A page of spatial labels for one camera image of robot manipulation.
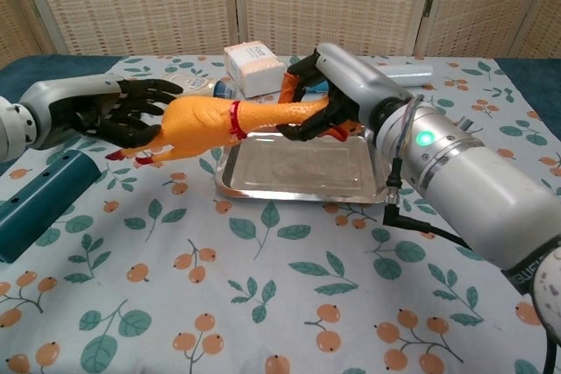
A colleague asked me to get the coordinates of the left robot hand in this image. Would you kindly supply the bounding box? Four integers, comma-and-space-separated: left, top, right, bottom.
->
19, 76, 184, 151

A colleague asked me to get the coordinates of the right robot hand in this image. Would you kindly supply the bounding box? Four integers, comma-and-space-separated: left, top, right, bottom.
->
274, 42, 415, 143

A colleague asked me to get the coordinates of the yellow rubber chicken toy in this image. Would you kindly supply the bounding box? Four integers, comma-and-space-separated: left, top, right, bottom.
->
104, 95, 366, 168

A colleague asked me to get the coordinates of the silver metal tray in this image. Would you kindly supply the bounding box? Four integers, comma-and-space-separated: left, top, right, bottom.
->
215, 122, 394, 205

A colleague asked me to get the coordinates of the cream bottle blue cap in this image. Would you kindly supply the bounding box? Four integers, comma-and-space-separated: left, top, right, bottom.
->
164, 71, 238, 98

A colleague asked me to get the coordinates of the plastic wrap roll blue label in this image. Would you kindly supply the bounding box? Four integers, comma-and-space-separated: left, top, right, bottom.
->
302, 63, 434, 95

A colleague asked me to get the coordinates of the white cardboard box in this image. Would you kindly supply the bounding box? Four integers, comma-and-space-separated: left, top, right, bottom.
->
224, 42, 288, 98

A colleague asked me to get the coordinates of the teal curved plastic piece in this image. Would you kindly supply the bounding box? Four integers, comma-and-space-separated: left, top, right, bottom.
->
0, 149, 109, 265

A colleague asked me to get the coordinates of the floral print tablecloth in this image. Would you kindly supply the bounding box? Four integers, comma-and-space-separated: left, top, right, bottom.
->
0, 54, 561, 374

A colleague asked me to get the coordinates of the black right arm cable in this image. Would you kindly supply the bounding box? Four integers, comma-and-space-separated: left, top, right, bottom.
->
381, 155, 477, 251

